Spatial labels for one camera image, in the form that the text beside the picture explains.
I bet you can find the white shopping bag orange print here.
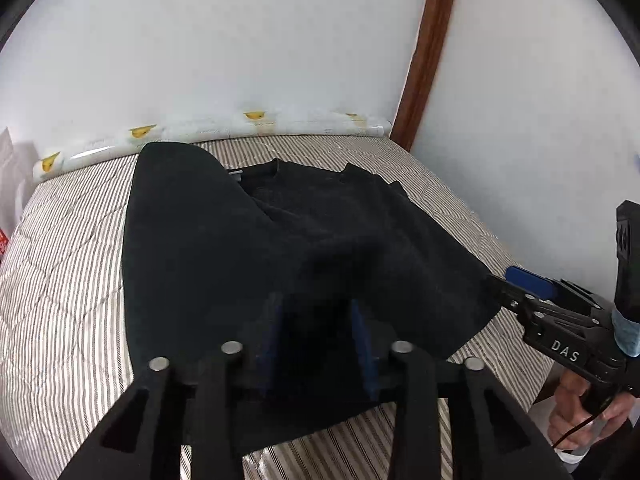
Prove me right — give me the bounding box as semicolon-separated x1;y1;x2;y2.
0;127;25;268

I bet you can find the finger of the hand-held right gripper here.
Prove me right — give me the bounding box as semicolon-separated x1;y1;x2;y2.
504;266;612;313
482;274;592;333

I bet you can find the plastic-wrapped roll yellow print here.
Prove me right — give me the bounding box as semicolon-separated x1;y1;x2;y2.
31;110;392;188

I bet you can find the black printed t-shirt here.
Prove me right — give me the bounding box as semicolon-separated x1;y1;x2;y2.
121;141;506;458

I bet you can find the black cable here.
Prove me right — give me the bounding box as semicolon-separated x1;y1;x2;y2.
550;399;615;451

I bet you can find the striped quilted mattress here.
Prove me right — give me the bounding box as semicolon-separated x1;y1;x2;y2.
0;132;556;480

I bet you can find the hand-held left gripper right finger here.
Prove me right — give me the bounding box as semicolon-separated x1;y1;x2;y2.
349;299;573;480

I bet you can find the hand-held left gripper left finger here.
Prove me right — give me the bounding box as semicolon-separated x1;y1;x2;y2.
57;292;284;480

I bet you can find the brown wooden door frame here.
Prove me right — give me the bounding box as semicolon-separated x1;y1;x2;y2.
390;0;460;153

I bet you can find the person's right hand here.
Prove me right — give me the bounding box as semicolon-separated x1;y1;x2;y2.
547;372;637;453

